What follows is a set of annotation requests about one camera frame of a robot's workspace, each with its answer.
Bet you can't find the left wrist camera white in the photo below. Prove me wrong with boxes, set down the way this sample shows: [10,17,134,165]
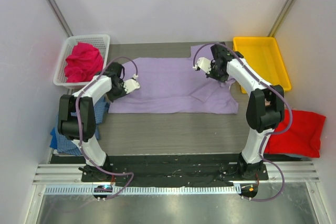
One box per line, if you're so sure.
[123,74,140,94]

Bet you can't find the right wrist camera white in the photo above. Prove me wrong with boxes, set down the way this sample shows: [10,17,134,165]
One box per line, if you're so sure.
[193,57,212,74]

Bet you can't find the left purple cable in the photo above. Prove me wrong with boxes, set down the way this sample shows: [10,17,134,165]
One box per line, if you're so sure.
[75,56,140,200]

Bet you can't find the yellow plastic tray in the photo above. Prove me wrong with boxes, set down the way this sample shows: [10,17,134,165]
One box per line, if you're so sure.
[233,37,292,92]

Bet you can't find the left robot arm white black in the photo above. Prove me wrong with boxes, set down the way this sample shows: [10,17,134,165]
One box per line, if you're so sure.
[58,62,126,182]

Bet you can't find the red folded shirt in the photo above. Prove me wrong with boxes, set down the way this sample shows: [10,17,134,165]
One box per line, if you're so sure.
[265,110,326,158]

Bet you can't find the white plastic basket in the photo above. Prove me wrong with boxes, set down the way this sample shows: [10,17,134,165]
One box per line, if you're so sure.
[54,34,110,89]

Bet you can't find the purple t shirt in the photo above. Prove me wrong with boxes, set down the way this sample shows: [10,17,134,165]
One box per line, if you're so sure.
[108,45,238,114]

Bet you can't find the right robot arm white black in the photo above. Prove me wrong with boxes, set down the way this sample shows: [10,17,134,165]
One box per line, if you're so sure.
[206,44,285,180]

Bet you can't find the pink crumpled shirt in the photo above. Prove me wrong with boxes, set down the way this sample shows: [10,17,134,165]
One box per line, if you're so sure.
[64,42,103,83]

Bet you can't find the white slotted cable duct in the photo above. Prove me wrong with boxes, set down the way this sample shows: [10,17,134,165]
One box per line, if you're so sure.
[44,184,241,196]

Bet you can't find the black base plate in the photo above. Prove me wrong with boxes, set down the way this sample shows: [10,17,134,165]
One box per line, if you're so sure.
[81,154,269,187]

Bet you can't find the blue checkered shirt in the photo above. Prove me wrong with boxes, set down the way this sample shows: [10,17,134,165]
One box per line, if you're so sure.
[49,97,109,156]

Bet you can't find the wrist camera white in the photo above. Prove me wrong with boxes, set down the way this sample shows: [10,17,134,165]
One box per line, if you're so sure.
[123,74,140,94]
[193,57,212,74]

